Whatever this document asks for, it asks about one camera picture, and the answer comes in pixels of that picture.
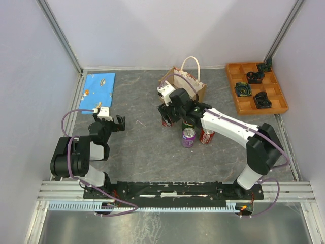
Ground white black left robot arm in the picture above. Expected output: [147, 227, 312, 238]
[50, 114, 125, 198]

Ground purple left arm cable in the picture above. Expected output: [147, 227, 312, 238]
[61, 108, 139, 218]

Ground aluminium frame rail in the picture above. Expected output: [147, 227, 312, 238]
[37, 181, 113, 203]

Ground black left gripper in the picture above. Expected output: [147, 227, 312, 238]
[93, 113, 125, 144]

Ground purple Fanta can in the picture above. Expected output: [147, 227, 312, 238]
[181, 127, 196, 148]

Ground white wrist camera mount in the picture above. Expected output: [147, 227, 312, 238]
[97, 106, 113, 121]
[157, 85, 175, 106]

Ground burlap canvas tote bag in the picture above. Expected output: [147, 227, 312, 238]
[158, 56, 207, 102]

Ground dark rolled tie corner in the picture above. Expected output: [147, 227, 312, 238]
[256, 57, 273, 73]

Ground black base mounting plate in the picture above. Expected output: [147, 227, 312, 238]
[83, 180, 265, 207]

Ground black rolled tie front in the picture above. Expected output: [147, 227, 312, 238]
[254, 91, 272, 109]

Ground green glass Perrier bottle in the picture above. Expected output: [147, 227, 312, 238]
[181, 120, 195, 131]

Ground blue yellow rolled tie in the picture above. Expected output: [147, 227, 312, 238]
[235, 82, 252, 97]

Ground red Coke can front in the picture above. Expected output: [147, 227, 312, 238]
[200, 128, 215, 145]

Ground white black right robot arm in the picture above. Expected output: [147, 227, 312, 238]
[157, 85, 285, 199]

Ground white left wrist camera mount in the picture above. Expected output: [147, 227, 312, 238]
[97, 106, 113, 121]

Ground orange wooden divided tray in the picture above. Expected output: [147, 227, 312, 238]
[226, 63, 289, 115]

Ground light blue slotted cable duct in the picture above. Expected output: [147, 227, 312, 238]
[48, 200, 241, 212]

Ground blue patterned cloth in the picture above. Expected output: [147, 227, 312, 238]
[79, 73, 115, 110]

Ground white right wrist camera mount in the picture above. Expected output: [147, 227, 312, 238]
[157, 85, 175, 106]

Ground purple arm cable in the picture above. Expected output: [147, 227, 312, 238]
[61, 108, 139, 218]
[158, 74, 290, 219]

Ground black rolled belt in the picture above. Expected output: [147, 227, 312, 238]
[246, 71, 265, 84]

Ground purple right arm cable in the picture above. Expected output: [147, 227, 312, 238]
[158, 74, 290, 219]

